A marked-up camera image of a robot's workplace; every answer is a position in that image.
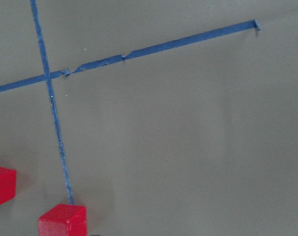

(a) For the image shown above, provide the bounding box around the red block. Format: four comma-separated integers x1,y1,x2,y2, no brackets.
0,167,17,205
38,204,87,236

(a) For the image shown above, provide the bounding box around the brown paper table cover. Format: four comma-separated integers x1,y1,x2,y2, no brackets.
0,0,298,236

